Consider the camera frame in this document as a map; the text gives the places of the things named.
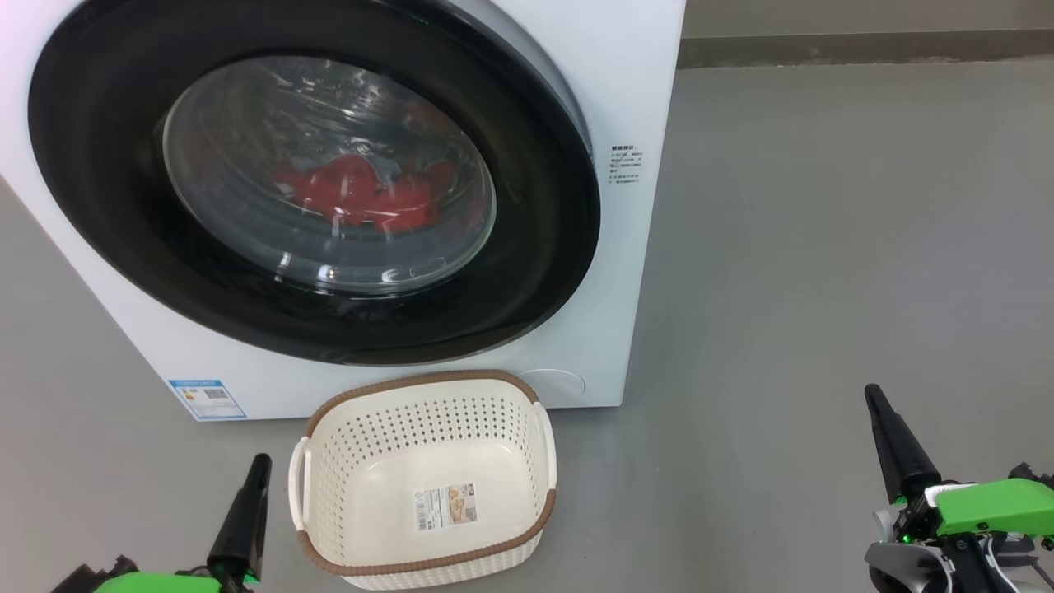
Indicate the black round glass washer door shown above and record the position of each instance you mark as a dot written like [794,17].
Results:
[543,247]

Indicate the printed product label sticker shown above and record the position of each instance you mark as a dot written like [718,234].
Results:
[445,506]

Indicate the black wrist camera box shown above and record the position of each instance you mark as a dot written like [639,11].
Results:
[90,578]
[1033,475]

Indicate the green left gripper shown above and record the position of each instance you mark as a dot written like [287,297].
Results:
[156,583]

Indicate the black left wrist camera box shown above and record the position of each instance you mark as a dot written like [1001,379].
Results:
[90,578]

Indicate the blue energy label sticker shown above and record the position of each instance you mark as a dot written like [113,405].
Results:
[207,399]

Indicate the white front-load washing machine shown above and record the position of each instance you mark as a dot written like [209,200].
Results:
[634,99]

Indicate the cream basket with brown rim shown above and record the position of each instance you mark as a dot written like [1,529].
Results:
[428,461]

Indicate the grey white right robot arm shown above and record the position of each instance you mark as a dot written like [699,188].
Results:
[906,570]

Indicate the round white filter cover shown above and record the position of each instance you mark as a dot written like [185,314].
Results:
[556,389]

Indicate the red and white garment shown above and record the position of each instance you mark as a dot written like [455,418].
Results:
[362,193]

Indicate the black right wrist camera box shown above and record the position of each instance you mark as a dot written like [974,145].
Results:
[1033,475]

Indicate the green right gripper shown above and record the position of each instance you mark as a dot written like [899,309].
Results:
[988,504]

